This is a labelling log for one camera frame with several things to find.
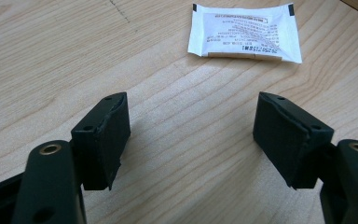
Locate white printed tea packet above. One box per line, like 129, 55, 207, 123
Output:
186, 3, 303, 65

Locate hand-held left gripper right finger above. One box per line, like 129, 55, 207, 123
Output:
252, 91, 336, 190

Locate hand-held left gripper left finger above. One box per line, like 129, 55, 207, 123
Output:
70, 91, 131, 191

